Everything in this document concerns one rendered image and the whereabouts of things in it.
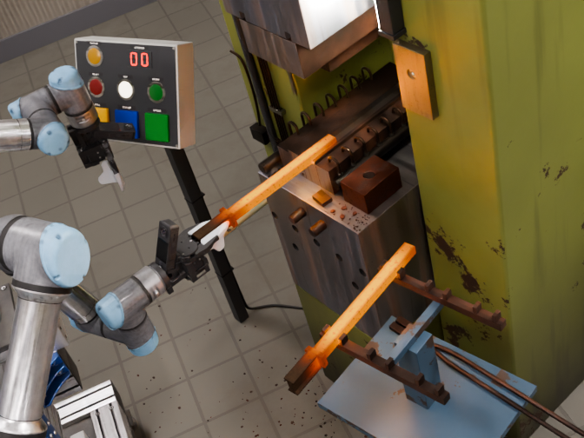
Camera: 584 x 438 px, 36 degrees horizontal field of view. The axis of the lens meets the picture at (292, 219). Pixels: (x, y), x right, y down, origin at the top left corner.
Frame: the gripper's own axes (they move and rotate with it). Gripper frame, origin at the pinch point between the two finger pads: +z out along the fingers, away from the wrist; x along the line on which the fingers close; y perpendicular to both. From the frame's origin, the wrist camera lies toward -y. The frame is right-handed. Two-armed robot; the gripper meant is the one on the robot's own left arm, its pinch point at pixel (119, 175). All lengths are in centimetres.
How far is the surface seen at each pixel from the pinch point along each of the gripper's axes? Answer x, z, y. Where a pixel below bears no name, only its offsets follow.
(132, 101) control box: -11.3, -12.8, -11.2
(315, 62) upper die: 38, -36, -51
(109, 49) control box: -20.9, -24.6, -11.3
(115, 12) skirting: -263, 91, -27
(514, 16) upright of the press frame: 71, -50, -82
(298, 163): 35, -8, -41
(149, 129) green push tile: -4.3, -6.9, -12.1
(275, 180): 37, -8, -34
